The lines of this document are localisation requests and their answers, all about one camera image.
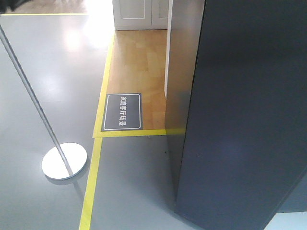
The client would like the white cabinet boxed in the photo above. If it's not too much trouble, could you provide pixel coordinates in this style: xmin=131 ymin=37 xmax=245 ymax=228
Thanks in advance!
xmin=112 ymin=0 xmax=169 ymax=30

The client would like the dark grey fridge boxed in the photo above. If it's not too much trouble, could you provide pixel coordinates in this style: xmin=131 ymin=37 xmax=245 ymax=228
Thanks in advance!
xmin=165 ymin=0 xmax=307 ymax=230

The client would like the silver pole stand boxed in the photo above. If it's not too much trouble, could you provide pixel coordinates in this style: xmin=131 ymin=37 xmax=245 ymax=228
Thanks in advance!
xmin=0 ymin=28 xmax=87 ymax=180

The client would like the dark floor sign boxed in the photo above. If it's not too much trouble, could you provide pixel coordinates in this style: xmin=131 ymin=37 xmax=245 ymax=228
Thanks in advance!
xmin=102 ymin=93 xmax=143 ymax=131

